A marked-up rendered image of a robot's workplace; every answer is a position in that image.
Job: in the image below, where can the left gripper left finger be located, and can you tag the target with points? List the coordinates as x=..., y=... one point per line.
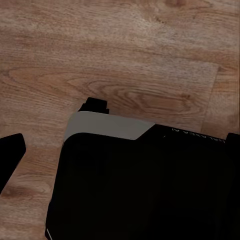
x=12, y=150

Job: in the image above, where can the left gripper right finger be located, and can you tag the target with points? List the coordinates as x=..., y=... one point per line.
x=232, y=149

